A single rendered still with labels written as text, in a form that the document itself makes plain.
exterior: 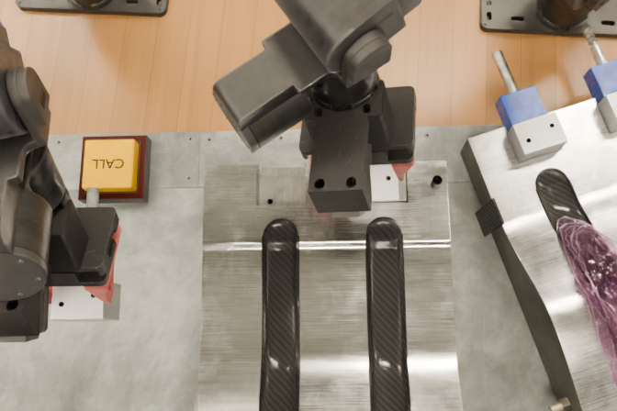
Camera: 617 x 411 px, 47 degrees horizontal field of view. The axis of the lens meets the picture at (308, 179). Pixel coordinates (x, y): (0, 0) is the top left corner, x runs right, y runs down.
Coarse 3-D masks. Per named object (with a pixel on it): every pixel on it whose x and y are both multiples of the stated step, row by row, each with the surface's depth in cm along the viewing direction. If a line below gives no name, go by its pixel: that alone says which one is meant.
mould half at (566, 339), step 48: (480, 144) 79; (576, 144) 79; (480, 192) 81; (528, 192) 78; (576, 192) 78; (528, 240) 76; (528, 288) 75; (576, 288) 71; (576, 336) 70; (576, 384) 70
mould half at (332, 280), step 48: (240, 192) 76; (432, 192) 75; (240, 240) 75; (336, 240) 74; (432, 240) 74; (240, 288) 74; (336, 288) 73; (432, 288) 73; (240, 336) 73; (336, 336) 72; (432, 336) 72; (240, 384) 71; (336, 384) 70; (432, 384) 70
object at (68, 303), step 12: (96, 192) 72; (96, 204) 71; (60, 288) 67; (72, 288) 67; (60, 300) 67; (72, 300) 67; (84, 300) 67; (96, 300) 67; (60, 312) 67; (72, 312) 67; (84, 312) 67; (96, 312) 67; (108, 312) 68
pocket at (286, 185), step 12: (264, 168) 78; (276, 168) 78; (288, 168) 78; (300, 168) 78; (264, 180) 79; (276, 180) 79; (288, 180) 79; (300, 180) 79; (264, 192) 79; (276, 192) 78; (288, 192) 78; (300, 192) 78; (264, 204) 78; (276, 204) 78; (288, 204) 78; (300, 204) 78
